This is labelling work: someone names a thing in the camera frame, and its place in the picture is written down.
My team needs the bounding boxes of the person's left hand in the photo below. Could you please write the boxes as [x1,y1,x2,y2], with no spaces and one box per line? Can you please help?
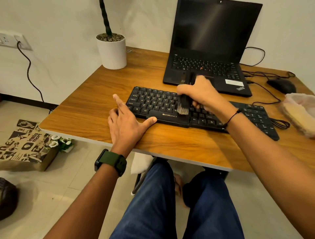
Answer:
[107,93,158,159]

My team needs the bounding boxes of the person's right hand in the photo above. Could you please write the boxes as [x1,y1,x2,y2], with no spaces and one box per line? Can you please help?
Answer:
[176,75,238,121]

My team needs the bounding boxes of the black cleaning brush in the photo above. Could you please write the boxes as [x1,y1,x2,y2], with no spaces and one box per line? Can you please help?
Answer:
[177,71,197,116]

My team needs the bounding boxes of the black keyboard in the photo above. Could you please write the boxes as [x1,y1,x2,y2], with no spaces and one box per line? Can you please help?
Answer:
[126,86,280,141]

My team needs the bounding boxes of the clear plastic box red latches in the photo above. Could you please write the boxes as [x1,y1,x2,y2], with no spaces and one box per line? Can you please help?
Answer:
[280,93,315,138]

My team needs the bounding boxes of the yellow cloth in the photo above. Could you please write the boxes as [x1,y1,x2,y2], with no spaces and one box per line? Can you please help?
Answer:
[282,103,315,137]

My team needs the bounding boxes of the person's right forearm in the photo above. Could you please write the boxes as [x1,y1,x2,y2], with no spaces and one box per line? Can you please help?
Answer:
[224,112,315,239]

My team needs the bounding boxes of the person's left forearm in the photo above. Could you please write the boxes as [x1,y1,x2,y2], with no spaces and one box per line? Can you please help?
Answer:
[44,163,120,239]

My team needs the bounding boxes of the person's bare foot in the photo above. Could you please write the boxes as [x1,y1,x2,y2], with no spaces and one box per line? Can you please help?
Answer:
[173,172,189,207]

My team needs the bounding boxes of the person's blue jeans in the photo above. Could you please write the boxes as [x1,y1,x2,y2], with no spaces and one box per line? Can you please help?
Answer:
[109,159,245,239]

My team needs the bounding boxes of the white seat chair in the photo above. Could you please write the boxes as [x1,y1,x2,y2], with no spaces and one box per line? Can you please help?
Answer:
[130,152,158,196]

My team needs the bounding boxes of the black laptop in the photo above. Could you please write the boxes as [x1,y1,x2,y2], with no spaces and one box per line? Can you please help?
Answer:
[162,0,263,98]

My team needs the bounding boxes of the black computer mouse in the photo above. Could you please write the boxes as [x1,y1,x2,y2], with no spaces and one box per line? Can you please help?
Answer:
[266,78,297,95]

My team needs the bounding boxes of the white plant pot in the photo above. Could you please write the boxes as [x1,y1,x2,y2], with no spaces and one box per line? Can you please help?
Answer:
[95,33,127,70]

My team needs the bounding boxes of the black metal table leg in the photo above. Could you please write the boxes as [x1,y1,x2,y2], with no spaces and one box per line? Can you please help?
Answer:
[203,167,229,180]

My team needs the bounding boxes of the printed brown paper bag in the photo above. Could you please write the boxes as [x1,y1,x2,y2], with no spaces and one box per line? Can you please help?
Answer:
[0,119,59,172]

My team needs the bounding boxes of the black woven basket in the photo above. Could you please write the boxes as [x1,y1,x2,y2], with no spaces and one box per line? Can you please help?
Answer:
[0,177,19,221]

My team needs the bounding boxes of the green strap smartwatch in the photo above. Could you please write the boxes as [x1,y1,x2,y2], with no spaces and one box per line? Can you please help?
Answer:
[94,149,127,177]

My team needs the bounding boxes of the black cord bracelet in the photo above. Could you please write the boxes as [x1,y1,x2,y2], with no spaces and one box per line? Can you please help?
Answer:
[222,109,242,130]

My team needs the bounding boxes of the black looped laptop cable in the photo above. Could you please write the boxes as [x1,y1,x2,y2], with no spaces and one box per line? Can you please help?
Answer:
[240,47,266,67]

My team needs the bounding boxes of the black mouse cable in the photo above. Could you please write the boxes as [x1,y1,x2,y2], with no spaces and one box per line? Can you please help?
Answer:
[242,71,296,80]

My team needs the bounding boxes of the black wall power cable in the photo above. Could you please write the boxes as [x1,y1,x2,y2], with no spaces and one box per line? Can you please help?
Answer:
[16,41,56,115]

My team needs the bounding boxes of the white wall socket panel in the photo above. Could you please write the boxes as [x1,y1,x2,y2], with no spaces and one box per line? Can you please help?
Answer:
[0,30,33,52]

